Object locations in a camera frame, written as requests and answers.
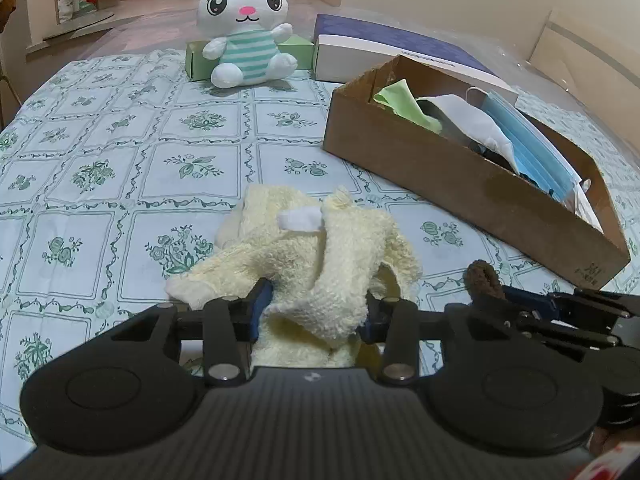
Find white face mask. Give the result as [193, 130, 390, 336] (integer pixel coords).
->
[417, 87, 517, 173]

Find green and black cloth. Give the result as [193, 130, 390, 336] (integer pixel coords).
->
[372, 78, 448, 133]

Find green carton box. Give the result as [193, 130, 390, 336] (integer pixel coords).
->
[184, 35, 316, 82]

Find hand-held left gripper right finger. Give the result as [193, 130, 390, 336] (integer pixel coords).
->
[357, 291, 482, 386]

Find brown cardboard box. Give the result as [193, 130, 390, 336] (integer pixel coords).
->
[322, 54, 632, 291]

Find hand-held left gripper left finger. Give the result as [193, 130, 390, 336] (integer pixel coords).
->
[150, 277, 274, 386]

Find white plush bunny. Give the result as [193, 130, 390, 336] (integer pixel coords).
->
[194, 0, 299, 88]

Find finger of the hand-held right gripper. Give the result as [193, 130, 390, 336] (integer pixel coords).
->
[497, 285, 640, 322]
[515, 310, 623, 352]

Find brown fuzzy soft item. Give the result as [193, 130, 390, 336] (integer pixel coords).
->
[464, 258, 512, 307]

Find purple and white box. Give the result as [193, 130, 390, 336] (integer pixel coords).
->
[312, 12, 521, 106]

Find cream terry towel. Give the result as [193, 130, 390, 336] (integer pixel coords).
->
[165, 184, 423, 368]

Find beige wooden headboard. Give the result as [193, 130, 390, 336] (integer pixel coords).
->
[529, 7, 640, 113]

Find blue face mask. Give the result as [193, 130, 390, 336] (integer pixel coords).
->
[479, 89, 585, 206]

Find clear plastic mattress cover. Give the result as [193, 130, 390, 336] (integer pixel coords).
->
[30, 0, 640, 171]

